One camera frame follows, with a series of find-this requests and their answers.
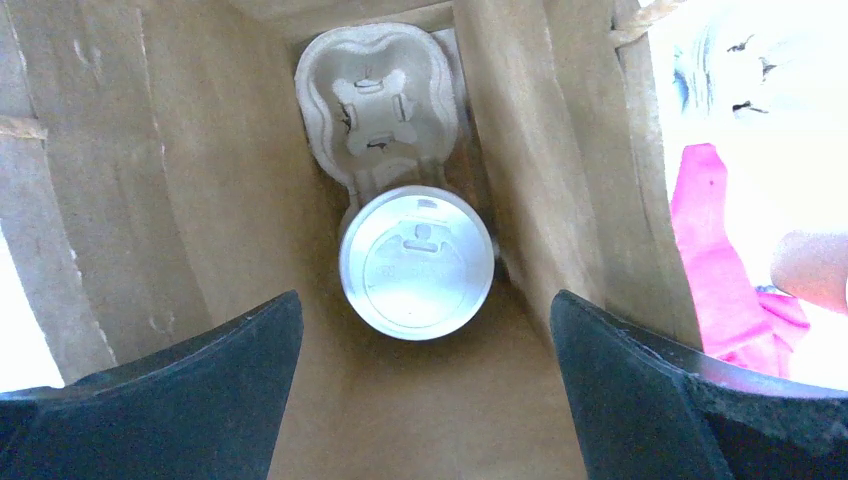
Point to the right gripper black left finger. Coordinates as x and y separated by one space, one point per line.
209 407

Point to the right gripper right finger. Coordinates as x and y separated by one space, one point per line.
647 407

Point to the green brown paper bag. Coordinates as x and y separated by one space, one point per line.
171 188

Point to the brown paper coffee cup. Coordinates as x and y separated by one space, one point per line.
416 263

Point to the stack of brown paper cups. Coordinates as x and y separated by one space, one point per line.
812 266

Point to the brown cardboard cup carrier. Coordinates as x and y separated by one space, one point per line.
721 64

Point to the red cloth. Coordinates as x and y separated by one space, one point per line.
738 324

